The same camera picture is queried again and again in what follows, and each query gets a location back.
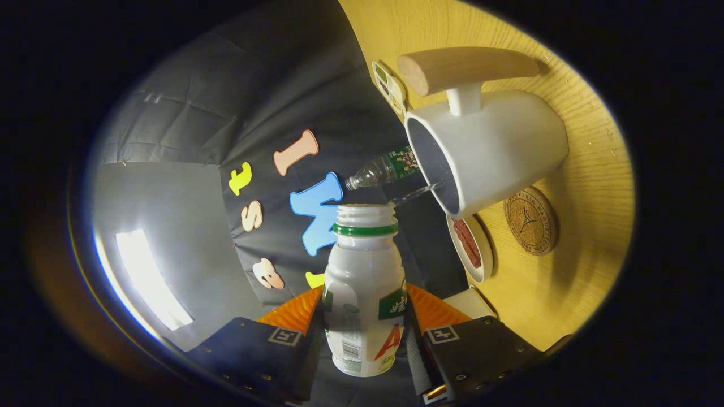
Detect white divided tray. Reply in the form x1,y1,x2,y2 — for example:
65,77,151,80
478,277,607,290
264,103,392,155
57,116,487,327
372,61,407,117

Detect wooden table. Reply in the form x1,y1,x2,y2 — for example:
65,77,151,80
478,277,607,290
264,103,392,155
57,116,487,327
339,0,635,352

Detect red meat slices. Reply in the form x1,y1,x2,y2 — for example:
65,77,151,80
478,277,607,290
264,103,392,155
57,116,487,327
452,219,482,270

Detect white round plate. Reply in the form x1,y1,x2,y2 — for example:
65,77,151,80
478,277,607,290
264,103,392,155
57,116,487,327
446,214,494,284

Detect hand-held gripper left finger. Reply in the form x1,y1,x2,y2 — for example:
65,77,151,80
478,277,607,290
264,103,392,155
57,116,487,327
184,285,335,405

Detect white cup with wooden handle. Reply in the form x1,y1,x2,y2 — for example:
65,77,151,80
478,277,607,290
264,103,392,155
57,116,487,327
398,47,570,220

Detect cream toaster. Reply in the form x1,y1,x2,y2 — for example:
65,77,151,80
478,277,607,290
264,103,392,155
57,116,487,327
444,285,498,321

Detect white juice bottle green ring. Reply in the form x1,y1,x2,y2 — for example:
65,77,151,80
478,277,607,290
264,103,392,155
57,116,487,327
322,203,408,378

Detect round cork coaster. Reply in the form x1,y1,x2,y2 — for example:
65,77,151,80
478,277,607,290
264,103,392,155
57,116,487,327
503,187,559,256

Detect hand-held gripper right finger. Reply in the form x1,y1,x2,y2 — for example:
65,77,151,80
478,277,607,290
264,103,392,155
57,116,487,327
405,284,572,404

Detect clear plastic water bottle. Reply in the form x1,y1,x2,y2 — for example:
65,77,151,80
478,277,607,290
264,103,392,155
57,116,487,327
345,146,421,191

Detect clear juice stream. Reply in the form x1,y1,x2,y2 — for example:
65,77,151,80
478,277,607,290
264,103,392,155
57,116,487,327
389,181,442,206

